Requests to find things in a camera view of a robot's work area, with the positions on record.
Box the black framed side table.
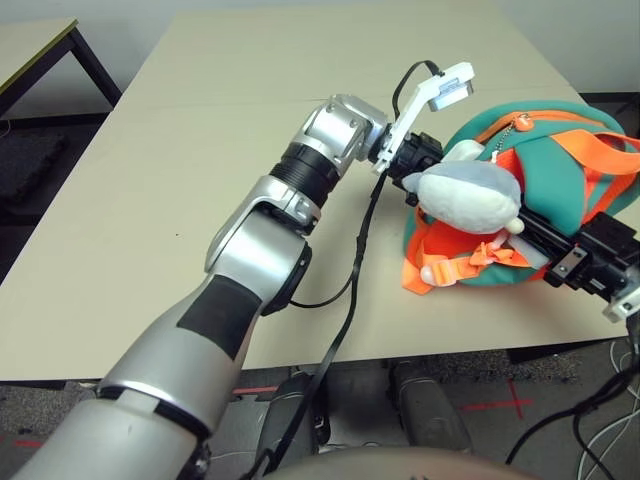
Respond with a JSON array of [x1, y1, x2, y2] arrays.
[[0, 18, 123, 121]]

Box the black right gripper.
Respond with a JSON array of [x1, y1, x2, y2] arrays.
[[514, 208, 640, 301]]

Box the grey white plush toy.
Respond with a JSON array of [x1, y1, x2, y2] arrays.
[[403, 159, 526, 236]]

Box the white floor cable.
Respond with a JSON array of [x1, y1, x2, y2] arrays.
[[574, 339, 640, 480]]

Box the black foam floor mat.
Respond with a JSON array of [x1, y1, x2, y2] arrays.
[[0, 132, 69, 206]]

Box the dark grey left robot leg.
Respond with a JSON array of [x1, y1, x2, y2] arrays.
[[259, 374, 331, 466]]

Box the teal and orange backpack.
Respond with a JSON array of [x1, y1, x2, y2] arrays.
[[401, 101, 640, 296]]

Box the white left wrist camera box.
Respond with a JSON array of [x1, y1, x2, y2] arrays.
[[370, 61, 476, 176]]

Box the dark grey robot leg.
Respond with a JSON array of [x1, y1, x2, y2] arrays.
[[389, 362, 474, 454], [259, 374, 331, 466]]

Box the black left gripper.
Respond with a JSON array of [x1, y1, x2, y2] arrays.
[[391, 130, 445, 207]]

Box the dark grey right robot leg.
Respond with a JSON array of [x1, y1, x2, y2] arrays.
[[389, 362, 474, 454]]

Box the black main table frame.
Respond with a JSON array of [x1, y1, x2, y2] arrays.
[[0, 343, 615, 392]]

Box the grey robot torso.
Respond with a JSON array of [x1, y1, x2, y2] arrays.
[[259, 446, 516, 480]]

